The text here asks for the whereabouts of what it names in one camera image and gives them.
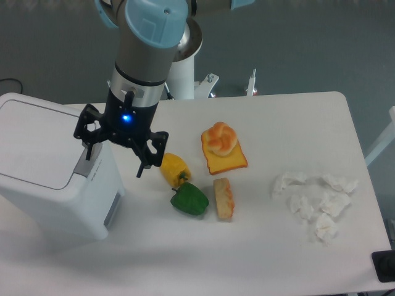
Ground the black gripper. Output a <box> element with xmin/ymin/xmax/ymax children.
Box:
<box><xmin>73</xmin><ymin>91</ymin><xmax>169</xmax><ymax>178</ymax></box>

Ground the white push-button trash can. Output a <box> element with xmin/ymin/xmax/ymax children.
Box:
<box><xmin>1</xmin><ymin>92</ymin><xmax>125</xmax><ymax>239</ymax></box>

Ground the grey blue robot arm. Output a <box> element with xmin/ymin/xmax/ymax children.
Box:
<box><xmin>73</xmin><ymin>1</ymin><xmax>252</xmax><ymax>176</ymax></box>

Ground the yellow bell pepper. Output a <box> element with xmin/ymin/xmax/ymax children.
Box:
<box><xmin>160</xmin><ymin>153</ymin><xmax>191</xmax><ymax>187</ymax></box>

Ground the green bell pepper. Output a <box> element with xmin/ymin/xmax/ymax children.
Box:
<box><xmin>170</xmin><ymin>182</ymin><xmax>209</xmax><ymax>216</ymax></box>

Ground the orange toast slice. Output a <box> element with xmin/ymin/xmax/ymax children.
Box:
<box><xmin>201</xmin><ymin>130</ymin><xmax>248</xmax><ymax>175</ymax></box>

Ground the knotted bread roll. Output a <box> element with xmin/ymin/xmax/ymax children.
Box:
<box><xmin>202</xmin><ymin>121</ymin><xmax>238</xmax><ymax>157</ymax></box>

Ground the long bread slice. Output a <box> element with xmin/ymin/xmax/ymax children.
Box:
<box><xmin>214</xmin><ymin>178</ymin><xmax>235</xmax><ymax>220</ymax></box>

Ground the crumpled white tissue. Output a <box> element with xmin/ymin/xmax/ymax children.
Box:
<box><xmin>289</xmin><ymin>194</ymin><xmax>314</xmax><ymax>221</ymax></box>
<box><xmin>320</xmin><ymin>192</ymin><xmax>351</xmax><ymax>218</ymax></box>
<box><xmin>315</xmin><ymin>213</ymin><xmax>338</xmax><ymax>245</ymax></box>
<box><xmin>321</xmin><ymin>174</ymin><xmax>359</xmax><ymax>194</ymax></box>
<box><xmin>272</xmin><ymin>171</ymin><xmax>307</xmax><ymax>199</ymax></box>

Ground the crumpled white tissue centre left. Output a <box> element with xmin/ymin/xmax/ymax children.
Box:
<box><xmin>289</xmin><ymin>194</ymin><xmax>314</xmax><ymax>221</ymax></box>

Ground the crumpled white tissue centre right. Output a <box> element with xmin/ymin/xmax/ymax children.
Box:
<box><xmin>320</xmin><ymin>192</ymin><xmax>351</xmax><ymax>218</ymax></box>

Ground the crumpled white tissue top right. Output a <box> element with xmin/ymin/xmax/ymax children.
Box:
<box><xmin>321</xmin><ymin>174</ymin><xmax>359</xmax><ymax>194</ymax></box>

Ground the crumpled white tissue bottom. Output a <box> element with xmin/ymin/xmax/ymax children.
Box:
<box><xmin>315</xmin><ymin>213</ymin><xmax>338</xmax><ymax>245</ymax></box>

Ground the black device at edge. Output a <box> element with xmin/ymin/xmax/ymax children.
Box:
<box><xmin>372</xmin><ymin>250</ymin><xmax>394</xmax><ymax>282</ymax></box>

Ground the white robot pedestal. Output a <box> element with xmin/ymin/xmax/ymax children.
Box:
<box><xmin>106</xmin><ymin>55</ymin><xmax>260</xmax><ymax>103</ymax></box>

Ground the black cable on floor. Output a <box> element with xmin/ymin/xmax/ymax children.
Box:
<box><xmin>0</xmin><ymin>78</ymin><xmax>24</xmax><ymax>93</ymax></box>

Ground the white frame post right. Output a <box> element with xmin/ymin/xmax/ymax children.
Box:
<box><xmin>365</xmin><ymin>106</ymin><xmax>394</xmax><ymax>167</ymax></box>

